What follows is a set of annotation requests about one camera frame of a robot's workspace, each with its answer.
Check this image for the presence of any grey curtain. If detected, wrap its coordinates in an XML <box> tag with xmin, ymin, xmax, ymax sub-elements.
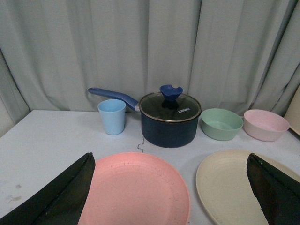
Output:
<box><xmin>0</xmin><ymin>0</ymin><xmax>300</xmax><ymax>134</ymax></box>

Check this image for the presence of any pink plate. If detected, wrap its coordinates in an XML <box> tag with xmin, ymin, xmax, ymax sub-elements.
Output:
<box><xmin>78</xmin><ymin>152</ymin><xmax>191</xmax><ymax>225</ymax></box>

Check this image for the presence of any cream toaster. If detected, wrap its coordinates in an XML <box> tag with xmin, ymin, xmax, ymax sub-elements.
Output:
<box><xmin>285</xmin><ymin>96</ymin><xmax>300</xmax><ymax>135</ymax></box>

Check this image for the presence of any dark blue saucepan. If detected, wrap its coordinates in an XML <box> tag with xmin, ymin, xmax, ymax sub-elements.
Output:
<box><xmin>88</xmin><ymin>88</ymin><xmax>199</xmax><ymax>148</ymax></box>

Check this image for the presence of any pink bowl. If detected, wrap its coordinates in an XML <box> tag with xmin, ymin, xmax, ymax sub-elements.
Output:
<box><xmin>244</xmin><ymin>109</ymin><xmax>290</xmax><ymax>142</ymax></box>

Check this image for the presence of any glass pot lid blue knob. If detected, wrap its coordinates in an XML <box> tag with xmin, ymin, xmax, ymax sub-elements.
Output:
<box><xmin>139</xmin><ymin>84</ymin><xmax>202</xmax><ymax>122</ymax></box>

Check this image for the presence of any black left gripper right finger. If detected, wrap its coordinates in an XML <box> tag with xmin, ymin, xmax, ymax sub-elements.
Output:
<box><xmin>247</xmin><ymin>153</ymin><xmax>300</xmax><ymax>225</ymax></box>

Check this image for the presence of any cream plate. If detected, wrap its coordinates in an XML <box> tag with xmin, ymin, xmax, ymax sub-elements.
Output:
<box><xmin>195</xmin><ymin>150</ymin><xmax>300</xmax><ymax>225</ymax></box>

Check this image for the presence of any light blue cup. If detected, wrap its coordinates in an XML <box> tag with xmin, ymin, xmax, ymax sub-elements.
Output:
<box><xmin>97</xmin><ymin>99</ymin><xmax>126</xmax><ymax>135</ymax></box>

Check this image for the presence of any green bowl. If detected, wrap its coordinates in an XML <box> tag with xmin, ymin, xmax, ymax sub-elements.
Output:
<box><xmin>201</xmin><ymin>108</ymin><xmax>243</xmax><ymax>141</ymax></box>

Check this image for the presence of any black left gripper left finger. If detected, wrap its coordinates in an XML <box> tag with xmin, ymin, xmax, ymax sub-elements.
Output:
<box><xmin>0</xmin><ymin>153</ymin><xmax>96</xmax><ymax>225</ymax></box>

